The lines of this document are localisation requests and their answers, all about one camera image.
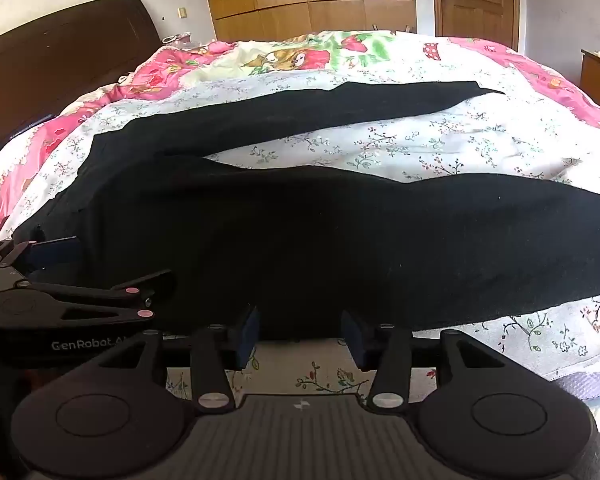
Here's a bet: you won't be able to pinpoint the purple textured mat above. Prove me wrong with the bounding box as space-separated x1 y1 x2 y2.
550 370 600 401

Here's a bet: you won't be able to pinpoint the wooden door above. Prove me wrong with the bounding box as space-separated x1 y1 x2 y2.
432 0 521 52

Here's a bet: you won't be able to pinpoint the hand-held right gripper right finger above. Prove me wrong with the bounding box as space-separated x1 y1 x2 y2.
341 310 506 408

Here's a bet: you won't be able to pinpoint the black pants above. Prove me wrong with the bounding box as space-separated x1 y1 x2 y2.
12 80 600 346

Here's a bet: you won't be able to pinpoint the floral pink white quilt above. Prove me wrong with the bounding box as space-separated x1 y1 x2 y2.
0 27 600 401

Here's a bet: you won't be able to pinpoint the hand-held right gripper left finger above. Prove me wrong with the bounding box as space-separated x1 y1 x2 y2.
96 305 261 413

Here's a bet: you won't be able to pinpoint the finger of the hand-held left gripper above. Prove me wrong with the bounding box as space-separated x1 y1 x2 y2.
17 269 177 323
0 236 82 277

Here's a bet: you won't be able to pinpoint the dark wooden headboard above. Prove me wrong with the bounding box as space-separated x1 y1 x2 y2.
0 0 161 148

